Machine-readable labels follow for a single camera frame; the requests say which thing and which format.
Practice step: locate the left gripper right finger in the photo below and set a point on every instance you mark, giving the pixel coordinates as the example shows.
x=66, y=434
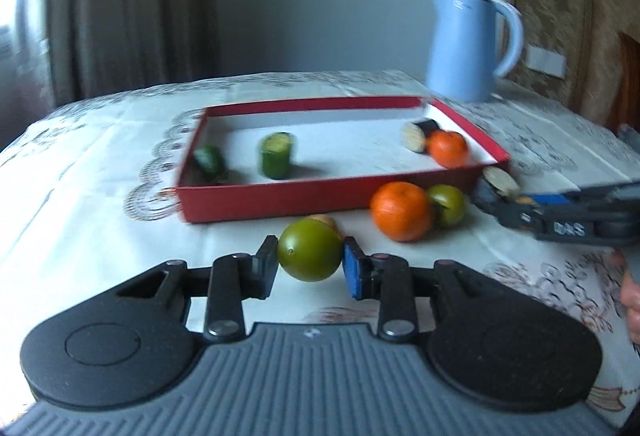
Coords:
x=387, y=279

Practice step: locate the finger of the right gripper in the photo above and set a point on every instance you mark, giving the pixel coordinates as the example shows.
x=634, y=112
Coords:
x=568, y=222
x=540, y=199

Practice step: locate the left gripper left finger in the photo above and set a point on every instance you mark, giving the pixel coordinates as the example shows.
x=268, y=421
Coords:
x=233, y=279

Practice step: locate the grey eggplant stump piece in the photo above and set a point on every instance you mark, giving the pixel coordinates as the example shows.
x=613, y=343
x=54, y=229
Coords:
x=494, y=185

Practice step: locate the green round fruit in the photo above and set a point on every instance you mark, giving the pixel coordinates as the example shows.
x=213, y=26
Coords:
x=309, y=250

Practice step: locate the brown longan fruit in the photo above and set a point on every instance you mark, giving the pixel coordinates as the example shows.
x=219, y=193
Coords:
x=327, y=221

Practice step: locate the small orange tangerine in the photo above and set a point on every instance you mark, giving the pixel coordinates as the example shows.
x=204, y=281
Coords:
x=448, y=148

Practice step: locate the dark green cucumber end piece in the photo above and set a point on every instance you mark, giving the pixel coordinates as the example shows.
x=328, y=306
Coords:
x=210, y=162

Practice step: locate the green cucumber cylinder piece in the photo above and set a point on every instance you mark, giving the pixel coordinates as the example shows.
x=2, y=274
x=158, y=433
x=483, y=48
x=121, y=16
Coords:
x=276, y=152

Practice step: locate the eggplant slice piece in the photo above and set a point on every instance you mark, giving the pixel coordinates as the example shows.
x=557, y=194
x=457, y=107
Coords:
x=415, y=135

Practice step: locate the person right hand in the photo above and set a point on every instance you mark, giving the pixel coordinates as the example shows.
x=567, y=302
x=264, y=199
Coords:
x=629, y=296

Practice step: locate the large orange tangerine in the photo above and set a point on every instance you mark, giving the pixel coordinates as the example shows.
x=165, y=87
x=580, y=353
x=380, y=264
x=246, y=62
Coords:
x=402, y=211

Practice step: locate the green fruit behind tangerine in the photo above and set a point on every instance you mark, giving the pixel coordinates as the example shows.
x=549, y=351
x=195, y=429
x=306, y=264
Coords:
x=450, y=205

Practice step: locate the red cardboard box tray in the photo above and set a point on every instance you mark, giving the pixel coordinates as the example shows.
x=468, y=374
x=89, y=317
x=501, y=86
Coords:
x=345, y=149

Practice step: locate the light blue electric kettle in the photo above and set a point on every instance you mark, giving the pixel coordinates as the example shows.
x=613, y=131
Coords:
x=475, y=44

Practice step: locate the brown curtain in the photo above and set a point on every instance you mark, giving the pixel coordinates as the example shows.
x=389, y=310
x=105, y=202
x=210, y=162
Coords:
x=77, y=49

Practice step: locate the white wall switch plate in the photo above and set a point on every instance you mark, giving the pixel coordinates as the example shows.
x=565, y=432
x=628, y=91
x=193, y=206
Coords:
x=545, y=61

